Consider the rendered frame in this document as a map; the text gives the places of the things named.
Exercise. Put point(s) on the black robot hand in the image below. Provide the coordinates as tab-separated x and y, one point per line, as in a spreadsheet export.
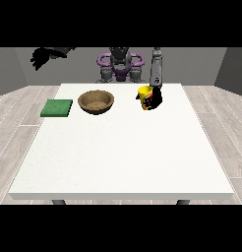
44	56
155	98

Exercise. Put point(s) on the yellow cup with melon print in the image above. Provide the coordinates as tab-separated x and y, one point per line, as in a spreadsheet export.
144	93

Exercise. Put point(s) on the green square pad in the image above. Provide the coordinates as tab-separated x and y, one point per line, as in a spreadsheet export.
56	108

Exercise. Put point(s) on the brown wooden bowl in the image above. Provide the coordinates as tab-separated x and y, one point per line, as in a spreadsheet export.
95	101

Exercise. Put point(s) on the grey robot trunk purple rings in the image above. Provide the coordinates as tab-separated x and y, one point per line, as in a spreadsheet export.
120	67

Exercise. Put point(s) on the dark table leg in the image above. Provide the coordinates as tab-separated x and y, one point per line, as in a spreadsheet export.
183	202
58	202

